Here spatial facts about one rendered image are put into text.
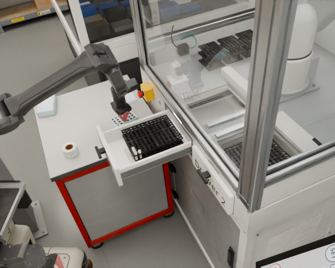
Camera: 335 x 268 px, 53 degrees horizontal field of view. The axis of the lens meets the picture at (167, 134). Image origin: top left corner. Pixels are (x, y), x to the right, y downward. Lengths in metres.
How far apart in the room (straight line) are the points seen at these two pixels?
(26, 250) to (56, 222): 1.58
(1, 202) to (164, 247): 1.18
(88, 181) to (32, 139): 1.45
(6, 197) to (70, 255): 0.78
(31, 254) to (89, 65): 0.55
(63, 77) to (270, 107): 0.62
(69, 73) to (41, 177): 1.72
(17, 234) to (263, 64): 1.08
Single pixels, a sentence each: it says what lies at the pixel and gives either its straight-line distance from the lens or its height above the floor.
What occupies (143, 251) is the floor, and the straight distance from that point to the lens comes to 2.15.
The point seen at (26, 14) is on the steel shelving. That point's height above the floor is 0.16.
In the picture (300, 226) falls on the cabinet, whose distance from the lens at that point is 1.52.
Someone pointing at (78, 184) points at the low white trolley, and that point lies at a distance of 1.70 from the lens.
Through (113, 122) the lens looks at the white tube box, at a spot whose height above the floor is 0.80.
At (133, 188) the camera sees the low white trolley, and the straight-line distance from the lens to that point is 1.85.
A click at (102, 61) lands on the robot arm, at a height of 1.37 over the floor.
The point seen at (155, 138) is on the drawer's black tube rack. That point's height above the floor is 0.90.
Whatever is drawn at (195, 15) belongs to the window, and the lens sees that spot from 1.05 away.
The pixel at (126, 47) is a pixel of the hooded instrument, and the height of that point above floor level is 0.89.
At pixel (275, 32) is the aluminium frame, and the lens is 0.71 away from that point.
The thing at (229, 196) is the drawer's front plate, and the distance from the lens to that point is 1.19.
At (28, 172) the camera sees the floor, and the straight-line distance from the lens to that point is 2.81.
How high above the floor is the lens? 1.89
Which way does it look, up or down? 43 degrees down
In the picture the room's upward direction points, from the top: 7 degrees counter-clockwise
